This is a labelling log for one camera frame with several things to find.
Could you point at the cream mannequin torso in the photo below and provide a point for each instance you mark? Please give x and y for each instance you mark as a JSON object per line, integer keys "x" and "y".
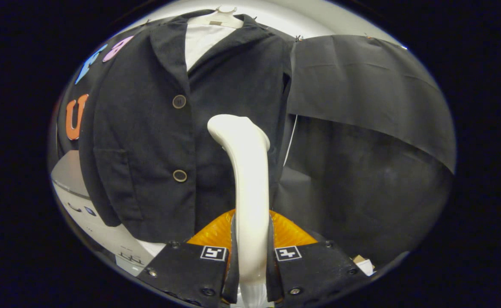
{"x": 216, "y": 17}

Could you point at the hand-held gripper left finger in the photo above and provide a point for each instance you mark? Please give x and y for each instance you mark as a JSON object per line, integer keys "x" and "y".
{"x": 186, "y": 269}

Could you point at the black jacket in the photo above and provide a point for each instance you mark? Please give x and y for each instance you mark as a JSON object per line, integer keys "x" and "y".
{"x": 148, "y": 137}

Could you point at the black backdrop cloth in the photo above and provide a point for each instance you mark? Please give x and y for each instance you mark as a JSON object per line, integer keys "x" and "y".
{"x": 361, "y": 107}

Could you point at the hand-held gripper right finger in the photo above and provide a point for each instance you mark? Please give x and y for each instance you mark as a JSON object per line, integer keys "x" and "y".
{"x": 314, "y": 269}

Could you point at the grey cabinet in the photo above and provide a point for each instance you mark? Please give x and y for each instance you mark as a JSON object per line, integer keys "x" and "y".
{"x": 69, "y": 175}

